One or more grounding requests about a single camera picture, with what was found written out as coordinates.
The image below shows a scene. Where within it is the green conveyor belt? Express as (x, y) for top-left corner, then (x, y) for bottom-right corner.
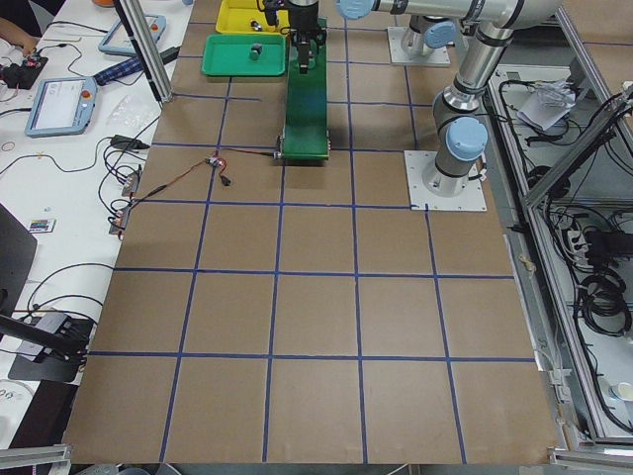
(275, 17), (329, 161)

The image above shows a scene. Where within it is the crumpled white paper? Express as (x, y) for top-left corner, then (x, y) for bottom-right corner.
(517, 79), (576, 132)

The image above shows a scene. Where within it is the folded blue umbrella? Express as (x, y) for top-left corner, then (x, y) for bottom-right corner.
(93, 47), (180, 86)

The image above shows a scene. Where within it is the lower teach pendant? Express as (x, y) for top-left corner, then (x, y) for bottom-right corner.
(25, 77), (97, 138)

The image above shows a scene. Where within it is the green push button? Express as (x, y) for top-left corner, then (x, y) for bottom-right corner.
(249, 43), (263, 60)

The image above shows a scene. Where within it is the yellow plastic tray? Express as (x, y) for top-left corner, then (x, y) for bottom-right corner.
(216, 0), (289, 35)

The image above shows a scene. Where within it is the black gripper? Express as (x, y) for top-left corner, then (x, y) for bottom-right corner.
(256, 0), (289, 25)
(286, 0), (319, 74)

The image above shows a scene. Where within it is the teach pendant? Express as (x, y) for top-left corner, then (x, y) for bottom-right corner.
(25, 77), (97, 138)
(97, 13), (168, 55)

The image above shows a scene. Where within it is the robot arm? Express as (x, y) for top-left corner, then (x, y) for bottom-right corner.
(256, 1), (457, 55)
(335, 0), (561, 115)

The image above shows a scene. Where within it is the red black power cable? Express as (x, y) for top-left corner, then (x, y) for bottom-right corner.
(131, 147), (278, 204)

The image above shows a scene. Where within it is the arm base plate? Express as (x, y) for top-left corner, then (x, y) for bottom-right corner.
(387, 27), (450, 67)
(404, 150), (487, 213)

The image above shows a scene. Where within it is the green plastic tray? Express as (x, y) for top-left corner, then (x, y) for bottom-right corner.
(201, 34), (287, 77)

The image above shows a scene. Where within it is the upper teach pendant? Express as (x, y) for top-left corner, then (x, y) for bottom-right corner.
(97, 13), (168, 55)

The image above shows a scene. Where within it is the black adapter on desk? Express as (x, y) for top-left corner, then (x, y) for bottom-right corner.
(110, 135), (150, 150)

